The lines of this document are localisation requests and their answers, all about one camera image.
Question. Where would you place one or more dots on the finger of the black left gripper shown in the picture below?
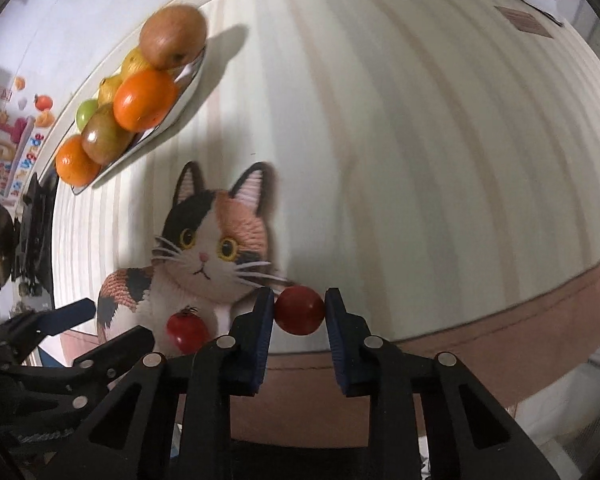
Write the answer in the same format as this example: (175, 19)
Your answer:
(55, 322)

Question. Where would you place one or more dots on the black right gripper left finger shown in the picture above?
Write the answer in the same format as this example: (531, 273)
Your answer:
(170, 419)

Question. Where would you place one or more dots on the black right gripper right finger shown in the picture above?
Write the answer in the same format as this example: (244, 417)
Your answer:
(469, 434)

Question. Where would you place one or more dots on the red tomato with stem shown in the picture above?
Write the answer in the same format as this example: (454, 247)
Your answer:
(187, 331)

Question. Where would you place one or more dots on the red cherry tomato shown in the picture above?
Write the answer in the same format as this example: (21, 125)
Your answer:
(299, 310)

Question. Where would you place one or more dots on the yellow lemon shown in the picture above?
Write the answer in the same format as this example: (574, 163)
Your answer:
(133, 63)

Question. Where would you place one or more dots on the orange fruit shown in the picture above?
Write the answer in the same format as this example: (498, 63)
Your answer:
(73, 165)
(144, 100)

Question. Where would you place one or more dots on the calico cat cushion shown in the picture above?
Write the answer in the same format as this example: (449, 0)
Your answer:
(200, 259)

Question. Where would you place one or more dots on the brown green fruit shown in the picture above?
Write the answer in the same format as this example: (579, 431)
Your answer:
(103, 139)

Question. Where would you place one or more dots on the colourful fruit poster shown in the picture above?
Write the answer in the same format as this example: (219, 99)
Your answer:
(26, 115)

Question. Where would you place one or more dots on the small green apple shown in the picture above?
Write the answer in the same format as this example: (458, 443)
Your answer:
(85, 112)

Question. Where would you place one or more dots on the yellow fruit left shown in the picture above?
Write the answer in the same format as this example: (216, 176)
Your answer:
(108, 88)

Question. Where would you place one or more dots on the striped bed sheet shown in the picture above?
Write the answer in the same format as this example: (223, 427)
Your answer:
(438, 161)

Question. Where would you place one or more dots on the brown round fruit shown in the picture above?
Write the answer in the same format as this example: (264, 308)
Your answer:
(173, 36)

